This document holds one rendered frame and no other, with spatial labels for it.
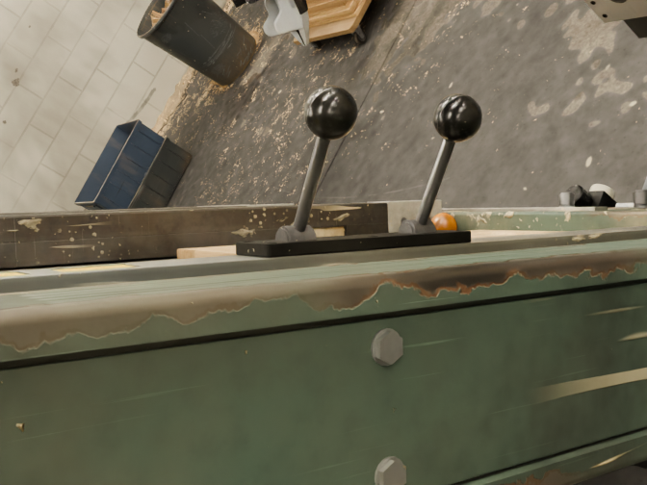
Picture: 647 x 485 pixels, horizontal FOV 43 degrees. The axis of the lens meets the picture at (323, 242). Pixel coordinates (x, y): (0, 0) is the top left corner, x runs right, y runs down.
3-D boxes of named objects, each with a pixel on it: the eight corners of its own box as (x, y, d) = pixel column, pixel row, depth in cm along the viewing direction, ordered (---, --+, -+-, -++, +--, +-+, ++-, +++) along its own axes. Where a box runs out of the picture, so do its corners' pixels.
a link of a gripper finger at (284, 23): (284, 59, 128) (256, 4, 125) (312, 40, 130) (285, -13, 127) (294, 57, 125) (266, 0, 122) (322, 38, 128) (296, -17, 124)
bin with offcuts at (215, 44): (273, 26, 538) (194, -39, 505) (237, 91, 528) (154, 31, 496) (240, 35, 581) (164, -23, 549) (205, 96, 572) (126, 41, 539)
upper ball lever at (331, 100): (325, 264, 62) (375, 99, 56) (282, 267, 60) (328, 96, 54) (301, 238, 65) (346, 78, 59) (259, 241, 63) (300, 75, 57)
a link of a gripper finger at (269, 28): (274, 60, 131) (247, 7, 127) (302, 43, 133) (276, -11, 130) (284, 59, 128) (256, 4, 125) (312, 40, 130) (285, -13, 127)
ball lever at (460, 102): (443, 253, 69) (499, 106, 63) (408, 256, 67) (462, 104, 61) (417, 231, 72) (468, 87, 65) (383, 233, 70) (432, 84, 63)
